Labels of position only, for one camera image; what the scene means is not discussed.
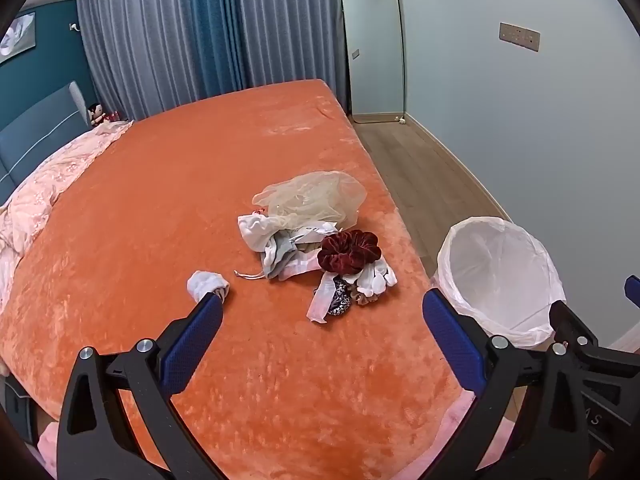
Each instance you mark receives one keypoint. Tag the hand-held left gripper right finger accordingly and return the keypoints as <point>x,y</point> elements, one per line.
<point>452,340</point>

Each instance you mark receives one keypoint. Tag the pink quilt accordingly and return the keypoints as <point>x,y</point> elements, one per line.
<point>55,175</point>

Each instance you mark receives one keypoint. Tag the grey curtain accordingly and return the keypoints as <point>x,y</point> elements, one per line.
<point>135,35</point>
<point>290,25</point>

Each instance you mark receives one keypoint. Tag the small doll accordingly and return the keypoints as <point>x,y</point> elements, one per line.
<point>98,114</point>

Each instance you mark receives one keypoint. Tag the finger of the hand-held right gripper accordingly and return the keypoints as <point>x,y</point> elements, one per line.
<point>633,291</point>
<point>570,324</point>

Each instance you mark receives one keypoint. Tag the beige scrunchie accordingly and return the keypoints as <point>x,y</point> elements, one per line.
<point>362,296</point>

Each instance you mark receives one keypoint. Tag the blue curtain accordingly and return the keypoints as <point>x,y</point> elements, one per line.
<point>215,25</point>

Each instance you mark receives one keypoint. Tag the brown wall switch panel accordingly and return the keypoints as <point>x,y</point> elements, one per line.
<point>520,37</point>

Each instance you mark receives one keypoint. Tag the blue upholstered headboard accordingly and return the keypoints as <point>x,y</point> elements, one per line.
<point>35,135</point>

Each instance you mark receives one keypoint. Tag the leopard print scrunchie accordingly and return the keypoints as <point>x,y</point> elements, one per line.
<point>340,300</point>

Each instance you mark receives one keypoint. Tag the orange plush blanket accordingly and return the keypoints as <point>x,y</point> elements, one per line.
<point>200,185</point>

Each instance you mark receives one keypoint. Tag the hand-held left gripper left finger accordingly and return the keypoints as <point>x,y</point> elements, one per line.
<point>195,340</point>

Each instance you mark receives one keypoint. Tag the white ribbon strip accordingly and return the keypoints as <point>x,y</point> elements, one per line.
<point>320,300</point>

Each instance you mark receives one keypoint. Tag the dark red velvet scrunchie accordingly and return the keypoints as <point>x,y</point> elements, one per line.
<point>350,250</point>

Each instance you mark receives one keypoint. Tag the white fabric gloves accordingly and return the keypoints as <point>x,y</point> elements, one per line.
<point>377,277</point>

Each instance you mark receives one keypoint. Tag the framed wall picture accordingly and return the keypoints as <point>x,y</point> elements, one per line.
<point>17,35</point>

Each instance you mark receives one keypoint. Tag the wall hook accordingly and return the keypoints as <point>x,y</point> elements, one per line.
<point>73,27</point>

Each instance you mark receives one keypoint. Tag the white sock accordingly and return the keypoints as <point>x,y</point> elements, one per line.
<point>205,282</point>

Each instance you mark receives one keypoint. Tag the beige mesh net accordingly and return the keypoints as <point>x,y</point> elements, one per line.
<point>310,195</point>

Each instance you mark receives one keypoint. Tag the trash bin with white liner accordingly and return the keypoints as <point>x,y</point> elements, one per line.
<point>500,270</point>

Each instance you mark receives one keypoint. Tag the standing floor mirror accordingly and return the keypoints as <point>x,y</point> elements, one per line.
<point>372,45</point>

